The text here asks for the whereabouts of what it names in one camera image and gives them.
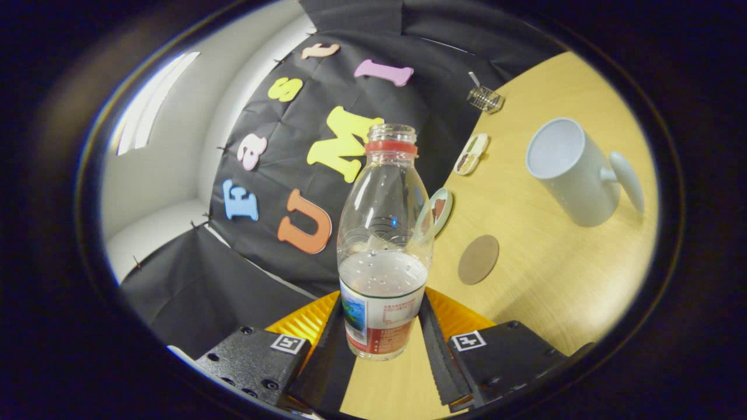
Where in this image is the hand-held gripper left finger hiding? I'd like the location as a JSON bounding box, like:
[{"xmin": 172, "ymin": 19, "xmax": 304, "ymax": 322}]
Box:
[{"xmin": 196, "ymin": 290, "xmax": 357, "ymax": 416}]

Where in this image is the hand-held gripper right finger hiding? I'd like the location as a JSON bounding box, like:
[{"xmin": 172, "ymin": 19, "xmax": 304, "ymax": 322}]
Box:
[{"xmin": 417, "ymin": 287, "xmax": 596, "ymax": 412}]

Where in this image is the round brown coaster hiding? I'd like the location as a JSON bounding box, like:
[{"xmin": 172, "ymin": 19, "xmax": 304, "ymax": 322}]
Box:
[{"xmin": 458, "ymin": 234, "xmax": 500, "ymax": 286}]

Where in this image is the clear plastic juice bottle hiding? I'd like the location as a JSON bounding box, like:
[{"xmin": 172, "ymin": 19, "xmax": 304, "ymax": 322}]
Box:
[{"xmin": 337, "ymin": 123, "xmax": 435, "ymax": 361}]

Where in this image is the white cup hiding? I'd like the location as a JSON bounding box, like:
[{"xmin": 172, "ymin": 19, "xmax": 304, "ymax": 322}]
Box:
[{"xmin": 525, "ymin": 117, "xmax": 645, "ymax": 228}]

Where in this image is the wooden table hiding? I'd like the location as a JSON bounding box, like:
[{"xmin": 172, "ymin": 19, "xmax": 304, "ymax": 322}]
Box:
[{"xmin": 338, "ymin": 51, "xmax": 659, "ymax": 419}]

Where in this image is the pale green plate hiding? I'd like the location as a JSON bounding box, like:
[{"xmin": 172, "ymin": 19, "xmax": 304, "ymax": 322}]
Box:
[{"xmin": 429, "ymin": 187, "xmax": 453, "ymax": 237}]

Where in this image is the white divided dish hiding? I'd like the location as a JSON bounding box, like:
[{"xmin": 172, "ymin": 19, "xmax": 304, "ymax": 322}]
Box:
[{"xmin": 453, "ymin": 133, "xmax": 490, "ymax": 176}]

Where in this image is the clear glass container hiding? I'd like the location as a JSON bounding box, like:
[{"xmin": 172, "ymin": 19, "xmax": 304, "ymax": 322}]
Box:
[{"xmin": 467, "ymin": 85, "xmax": 505, "ymax": 114}]

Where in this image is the long ceiling light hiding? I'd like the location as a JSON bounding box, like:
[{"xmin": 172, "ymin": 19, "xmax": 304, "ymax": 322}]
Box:
[{"xmin": 117, "ymin": 51, "xmax": 201, "ymax": 156}]

